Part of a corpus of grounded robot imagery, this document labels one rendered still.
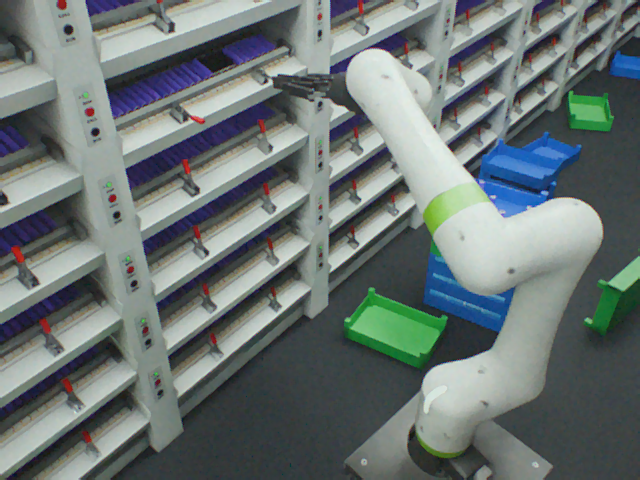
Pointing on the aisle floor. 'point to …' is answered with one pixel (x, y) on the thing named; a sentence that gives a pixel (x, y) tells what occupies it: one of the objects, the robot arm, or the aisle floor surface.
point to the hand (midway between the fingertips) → (286, 82)
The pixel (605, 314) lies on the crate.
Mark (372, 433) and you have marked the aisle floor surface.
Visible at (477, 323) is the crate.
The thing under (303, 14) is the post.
